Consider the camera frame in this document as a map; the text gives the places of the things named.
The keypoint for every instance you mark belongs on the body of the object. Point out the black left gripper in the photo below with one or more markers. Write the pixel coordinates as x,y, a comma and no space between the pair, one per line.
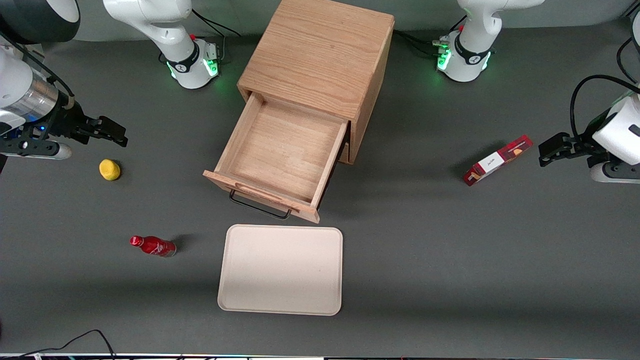
581,145

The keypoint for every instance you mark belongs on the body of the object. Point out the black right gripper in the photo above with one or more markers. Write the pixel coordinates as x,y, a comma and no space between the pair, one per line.
68,121

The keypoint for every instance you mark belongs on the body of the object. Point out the wooden drawer with notched front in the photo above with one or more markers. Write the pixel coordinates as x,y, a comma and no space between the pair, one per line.
285,145

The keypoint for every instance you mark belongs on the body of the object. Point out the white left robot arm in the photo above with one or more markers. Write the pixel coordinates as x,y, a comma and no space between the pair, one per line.
470,60

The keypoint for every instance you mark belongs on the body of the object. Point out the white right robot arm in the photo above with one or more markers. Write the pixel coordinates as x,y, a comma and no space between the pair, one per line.
165,30

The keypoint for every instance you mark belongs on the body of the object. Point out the wooden drawer with plain front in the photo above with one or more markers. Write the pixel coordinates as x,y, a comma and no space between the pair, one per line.
345,154

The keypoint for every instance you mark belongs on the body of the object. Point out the wooden drawer cabinet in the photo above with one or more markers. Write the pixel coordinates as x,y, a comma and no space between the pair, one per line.
320,50

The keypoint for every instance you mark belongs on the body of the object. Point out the yellow lemon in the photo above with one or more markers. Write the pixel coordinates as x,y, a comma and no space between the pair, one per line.
109,169

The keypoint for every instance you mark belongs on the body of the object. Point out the red and white carton box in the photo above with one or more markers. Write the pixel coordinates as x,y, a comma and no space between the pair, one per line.
495,162

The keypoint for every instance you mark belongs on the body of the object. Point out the red bottle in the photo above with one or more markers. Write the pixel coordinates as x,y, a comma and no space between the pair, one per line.
152,246

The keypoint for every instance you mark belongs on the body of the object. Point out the beige rectangular tray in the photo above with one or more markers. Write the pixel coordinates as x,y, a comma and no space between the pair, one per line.
280,270

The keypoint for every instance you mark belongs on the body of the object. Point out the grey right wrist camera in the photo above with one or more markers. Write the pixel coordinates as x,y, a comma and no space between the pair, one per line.
50,151

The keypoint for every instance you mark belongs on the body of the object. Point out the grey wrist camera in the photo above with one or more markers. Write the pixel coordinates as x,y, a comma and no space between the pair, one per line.
50,151
615,175

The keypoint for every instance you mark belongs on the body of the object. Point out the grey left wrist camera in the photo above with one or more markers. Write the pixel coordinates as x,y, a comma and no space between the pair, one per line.
615,175

